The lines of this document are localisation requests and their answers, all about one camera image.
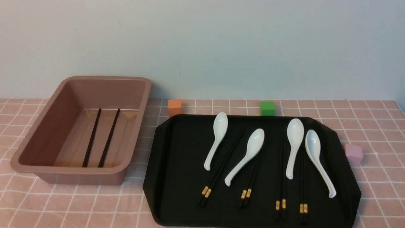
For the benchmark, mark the black chopstick gold band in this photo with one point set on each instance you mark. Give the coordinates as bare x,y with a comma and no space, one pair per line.
244,193
221,164
254,183
283,210
225,166
279,178
305,196
301,215

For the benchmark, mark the white ceramic spoon far left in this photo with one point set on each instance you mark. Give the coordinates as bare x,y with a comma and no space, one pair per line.
220,130

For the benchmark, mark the white ceramic spoon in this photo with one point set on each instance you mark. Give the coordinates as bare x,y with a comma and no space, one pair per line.
295,133
313,149
220,130
254,145

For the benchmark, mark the orange foam cube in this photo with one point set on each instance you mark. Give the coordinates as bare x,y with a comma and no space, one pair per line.
174,107

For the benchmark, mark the black plastic tray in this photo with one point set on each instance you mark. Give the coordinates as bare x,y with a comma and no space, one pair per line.
180,192

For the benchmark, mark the green foam cube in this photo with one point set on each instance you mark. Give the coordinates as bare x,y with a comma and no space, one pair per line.
267,108

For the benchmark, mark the right black chopstick in bin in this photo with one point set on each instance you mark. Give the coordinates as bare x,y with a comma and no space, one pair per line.
107,145

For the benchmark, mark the black chopstick in bin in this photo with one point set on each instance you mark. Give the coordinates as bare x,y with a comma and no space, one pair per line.
107,145
91,141

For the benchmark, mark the white ceramic spoon far right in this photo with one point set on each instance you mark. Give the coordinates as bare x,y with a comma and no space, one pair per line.
313,149

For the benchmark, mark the left black chopstick in bin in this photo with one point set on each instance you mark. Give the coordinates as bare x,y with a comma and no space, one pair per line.
91,141

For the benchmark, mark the pink rectangular plastic bin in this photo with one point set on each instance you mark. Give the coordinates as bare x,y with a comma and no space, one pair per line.
55,146

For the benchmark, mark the pink foam cube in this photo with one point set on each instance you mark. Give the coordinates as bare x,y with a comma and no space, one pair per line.
354,154

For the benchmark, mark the pink checkered tablecloth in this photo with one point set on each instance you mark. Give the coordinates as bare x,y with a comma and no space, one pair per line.
377,126

